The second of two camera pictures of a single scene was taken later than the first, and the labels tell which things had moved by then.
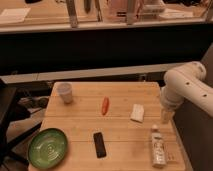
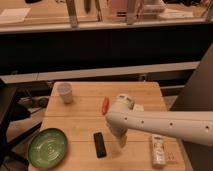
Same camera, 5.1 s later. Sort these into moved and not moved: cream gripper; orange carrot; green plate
Moved: cream gripper
Not moved: orange carrot; green plate
